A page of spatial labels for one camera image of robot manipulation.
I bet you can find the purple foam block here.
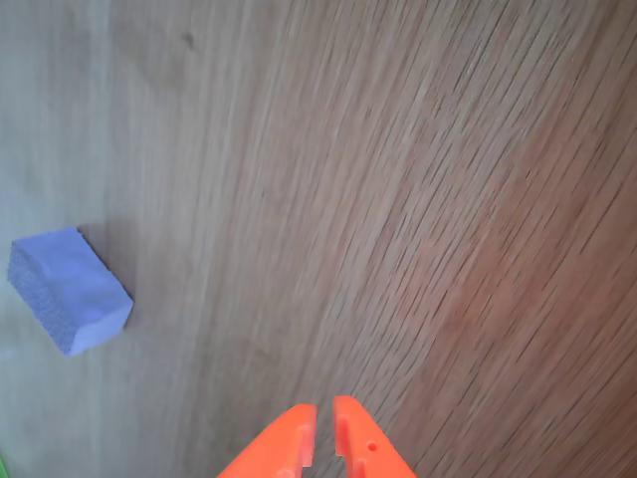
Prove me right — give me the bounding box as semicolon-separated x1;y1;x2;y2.
6;226;134;358

